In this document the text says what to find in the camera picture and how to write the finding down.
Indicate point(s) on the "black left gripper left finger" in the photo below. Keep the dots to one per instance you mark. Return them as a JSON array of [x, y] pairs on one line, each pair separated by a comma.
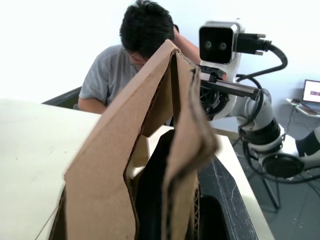
[[150, 200]]

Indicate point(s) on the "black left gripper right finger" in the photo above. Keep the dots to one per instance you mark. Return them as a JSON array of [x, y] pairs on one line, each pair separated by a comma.
[[225, 215]]

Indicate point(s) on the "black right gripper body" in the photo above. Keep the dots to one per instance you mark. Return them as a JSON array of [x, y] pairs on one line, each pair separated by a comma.
[[215, 97]]

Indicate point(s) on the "small brown cardboard box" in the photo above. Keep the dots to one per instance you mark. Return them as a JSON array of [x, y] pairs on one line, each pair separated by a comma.
[[105, 160]]

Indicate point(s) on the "black stand legs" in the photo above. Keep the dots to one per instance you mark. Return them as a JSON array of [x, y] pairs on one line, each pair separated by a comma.
[[271, 192]]

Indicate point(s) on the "small white side table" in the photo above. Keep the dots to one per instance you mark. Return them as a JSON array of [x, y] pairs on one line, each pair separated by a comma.
[[303, 106]]

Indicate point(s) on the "open laptop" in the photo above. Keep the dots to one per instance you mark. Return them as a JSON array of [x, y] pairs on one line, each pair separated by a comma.
[[312, 91]]

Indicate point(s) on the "man in grey t-shirt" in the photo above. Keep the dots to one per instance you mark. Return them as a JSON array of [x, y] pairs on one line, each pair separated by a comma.
[[110, 72]]

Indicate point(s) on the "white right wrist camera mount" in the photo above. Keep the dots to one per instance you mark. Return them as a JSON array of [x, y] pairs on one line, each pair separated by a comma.
[[216, 45]]

